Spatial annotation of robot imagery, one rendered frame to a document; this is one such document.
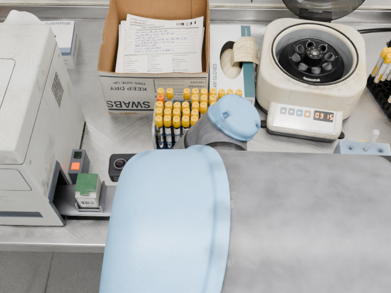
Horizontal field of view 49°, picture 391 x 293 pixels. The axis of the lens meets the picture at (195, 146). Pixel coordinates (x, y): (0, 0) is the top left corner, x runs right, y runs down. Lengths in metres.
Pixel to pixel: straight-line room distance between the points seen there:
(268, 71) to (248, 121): 0.39
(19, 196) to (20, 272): 1.10
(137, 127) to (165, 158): 0.84
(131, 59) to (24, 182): 0.45
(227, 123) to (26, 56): 0.38
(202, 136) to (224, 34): 0.55
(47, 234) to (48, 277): 0.93
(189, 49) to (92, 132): 0.31
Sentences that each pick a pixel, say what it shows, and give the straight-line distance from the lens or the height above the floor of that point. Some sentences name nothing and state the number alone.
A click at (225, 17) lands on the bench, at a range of 1.27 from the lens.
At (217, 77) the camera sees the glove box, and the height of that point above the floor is 0.94.
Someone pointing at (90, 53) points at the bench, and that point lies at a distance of 1.21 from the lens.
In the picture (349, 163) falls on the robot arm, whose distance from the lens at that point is 0.20.
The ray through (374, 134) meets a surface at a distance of 0.89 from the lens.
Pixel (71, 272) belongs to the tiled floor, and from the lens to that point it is 1.85.
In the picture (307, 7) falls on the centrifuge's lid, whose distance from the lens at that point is 1.18.
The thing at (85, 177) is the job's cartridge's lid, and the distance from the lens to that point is 0.86.
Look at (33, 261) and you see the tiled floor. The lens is 1.91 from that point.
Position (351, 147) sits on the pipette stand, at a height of 0.97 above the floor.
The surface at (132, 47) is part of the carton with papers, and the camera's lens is 1.12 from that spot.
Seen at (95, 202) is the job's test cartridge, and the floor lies 0.95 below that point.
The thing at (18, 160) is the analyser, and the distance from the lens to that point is 0.72.
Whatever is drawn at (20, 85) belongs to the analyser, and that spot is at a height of 1.18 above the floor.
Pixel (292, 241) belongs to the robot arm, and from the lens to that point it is 0.17.
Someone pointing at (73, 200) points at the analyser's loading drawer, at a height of 0.92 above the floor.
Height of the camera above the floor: 1.71
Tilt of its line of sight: 57 degrees down
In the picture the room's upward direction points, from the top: straight up
